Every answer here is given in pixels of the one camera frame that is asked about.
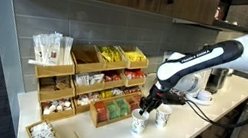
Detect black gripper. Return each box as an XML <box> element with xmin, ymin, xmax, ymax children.
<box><xmin>138</xmin><ymin>82</ymin><xmax>168</xmax><ymax>120</ymax></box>

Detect dark coffee machine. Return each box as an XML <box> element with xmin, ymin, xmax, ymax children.
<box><xmin>205</xmin><ymin>65</ymin><xmax>230</xmax><ymax>97</ymax></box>

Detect narrow wooden tiered organizer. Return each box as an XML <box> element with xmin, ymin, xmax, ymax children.
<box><xmin>26</xmin><ymin>57</ymin><xmax>85</xmax><ymax>127</ymax></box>

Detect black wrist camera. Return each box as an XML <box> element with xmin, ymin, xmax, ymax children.
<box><xmin>162</xmin><ymin>91</ymin><xmax>189</xmax><ymax>109</ymax></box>

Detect round white cup tray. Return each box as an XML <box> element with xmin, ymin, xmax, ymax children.
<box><xmin>183</xmin><ymin>92</ymin><xmax>215</xmax><ymax>108</ymax></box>

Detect red packets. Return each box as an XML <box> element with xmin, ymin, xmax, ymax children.
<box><xmin>122</xmin><ymin>67</ymin><xmax>147</xmax><ymax>83</ymax></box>

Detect wooden tea bag box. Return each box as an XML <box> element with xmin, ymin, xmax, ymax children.
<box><xmin>86</xmin><ymin>92</ymin><xmax>135</xmax><ymax>135</ymax></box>

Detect wrapped stirrers bundle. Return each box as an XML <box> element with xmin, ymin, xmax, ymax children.
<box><xmin>27</xmin><ymin>27</ymin><xmax>76</xmax><ymax>71</ymax></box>

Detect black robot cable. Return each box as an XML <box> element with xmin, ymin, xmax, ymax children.
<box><xmin>181</xmin><ymin>54</ymin><xmax>248</xmax><ymax>132</ymax></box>

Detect yellow sweetener packets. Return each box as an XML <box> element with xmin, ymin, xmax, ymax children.
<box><xmin>122</xmin><ymin>49</ymin><xmax>148</xmax><ymax>65</ymax></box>

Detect yellow green tea packets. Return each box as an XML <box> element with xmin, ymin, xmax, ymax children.
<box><xmin>97</xmin><ymin>44</ymin><xmax>124</xmax><ymax>65</ymax></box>

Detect small wooden sugar packet tray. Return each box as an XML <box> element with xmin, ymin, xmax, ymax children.
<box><xmin>23</xmin><ymin>117</ymin><xmax>64</xmax><ymax>138</ymax></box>

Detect patterned paper cup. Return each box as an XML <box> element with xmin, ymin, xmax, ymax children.
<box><xmin>153</xmin><ymin>103</ymin><xmax>175</xmax><ymax>131</ymax></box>
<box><xmin>127</xmin><ymin>107</ymin><xmax>151</xmax><ymax>138</ymax></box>

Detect wide wooden tiered organizer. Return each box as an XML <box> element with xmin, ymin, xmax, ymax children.
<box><xmin>61</xmin><ymin>35</ymin><xmax>153</xmax><ymax>125</ymax></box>

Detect stack of white cup lids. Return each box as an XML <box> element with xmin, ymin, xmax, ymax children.
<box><xmin>196</xmin><ymin>89</ymin><xmax>213</xmax><ymax>103</ymax></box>

